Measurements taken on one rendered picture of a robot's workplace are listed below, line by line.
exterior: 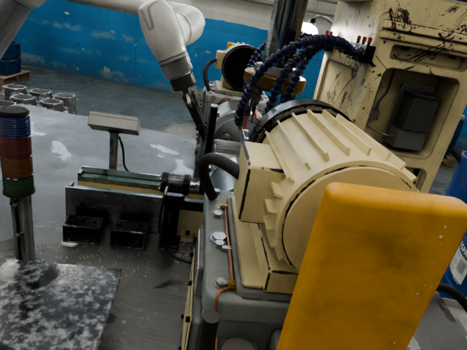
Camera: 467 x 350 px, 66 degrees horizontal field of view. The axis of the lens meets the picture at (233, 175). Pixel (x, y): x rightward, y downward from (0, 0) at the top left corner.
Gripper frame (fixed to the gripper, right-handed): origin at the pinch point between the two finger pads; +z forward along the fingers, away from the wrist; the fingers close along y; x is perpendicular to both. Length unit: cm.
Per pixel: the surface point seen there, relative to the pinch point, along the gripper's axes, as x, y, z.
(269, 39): -27.2, -8.1, -21.4
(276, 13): -30.7, -8.4, -27.0
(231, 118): -9.0, 15.1, 1.8
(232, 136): -7.1, 14.7, 8.3
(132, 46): 131, 576, -26
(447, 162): -269, 351, 273
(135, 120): 23.0, 14.9, -9.8
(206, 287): -2, -76, -5
